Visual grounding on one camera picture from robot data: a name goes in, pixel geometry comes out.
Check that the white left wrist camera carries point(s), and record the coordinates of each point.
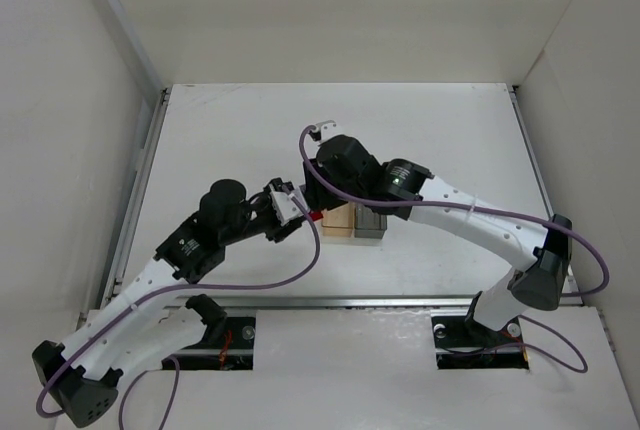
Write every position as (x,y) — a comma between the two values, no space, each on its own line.
(287,200)

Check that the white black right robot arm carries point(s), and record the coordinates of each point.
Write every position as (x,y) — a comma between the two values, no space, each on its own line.
(538,251)

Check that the aluminium rail left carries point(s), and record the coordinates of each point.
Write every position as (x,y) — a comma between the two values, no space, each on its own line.
(133,196)

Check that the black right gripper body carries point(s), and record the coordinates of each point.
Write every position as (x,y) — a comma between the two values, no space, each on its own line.
(314,192)

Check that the red lego brick assembly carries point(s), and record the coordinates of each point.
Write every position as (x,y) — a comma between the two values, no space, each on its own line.
(315,215)

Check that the aluminium rail front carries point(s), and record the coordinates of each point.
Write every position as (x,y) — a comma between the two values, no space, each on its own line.
(273,302)

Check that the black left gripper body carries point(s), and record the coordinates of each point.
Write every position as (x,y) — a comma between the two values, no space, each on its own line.
(279,229)

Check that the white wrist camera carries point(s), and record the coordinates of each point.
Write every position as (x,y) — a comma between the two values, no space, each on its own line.
(324,131)
(287,200)

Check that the grey plastic container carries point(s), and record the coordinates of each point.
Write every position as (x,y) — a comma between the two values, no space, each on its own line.
(368,224)

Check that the aluminium rail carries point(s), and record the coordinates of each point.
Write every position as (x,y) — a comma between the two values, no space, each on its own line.
(133,196)
(273,302)
(570,284)

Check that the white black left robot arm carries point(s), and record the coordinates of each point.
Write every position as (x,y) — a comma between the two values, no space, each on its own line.
(166,308)

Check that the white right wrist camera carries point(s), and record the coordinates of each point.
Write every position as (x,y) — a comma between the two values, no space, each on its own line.
(324,131)

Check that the aluminium rail right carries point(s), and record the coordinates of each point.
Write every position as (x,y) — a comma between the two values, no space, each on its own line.
(570,284)

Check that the wooden tray container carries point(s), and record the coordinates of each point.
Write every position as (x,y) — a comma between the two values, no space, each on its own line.
(339,222)

